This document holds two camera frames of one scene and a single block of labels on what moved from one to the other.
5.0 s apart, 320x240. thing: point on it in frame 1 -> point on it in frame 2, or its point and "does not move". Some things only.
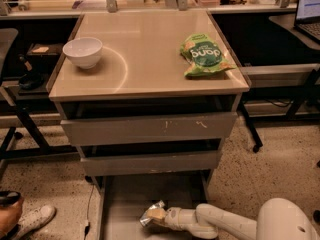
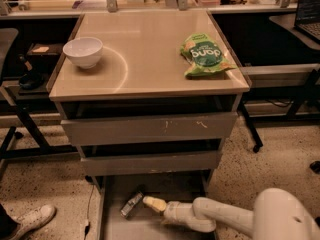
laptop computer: x=308 y=11 does not move
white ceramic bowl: x=83 y=52 does not move
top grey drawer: x=119 y=130 does not move
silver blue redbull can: x=145 y=219 -> x=131 y=204
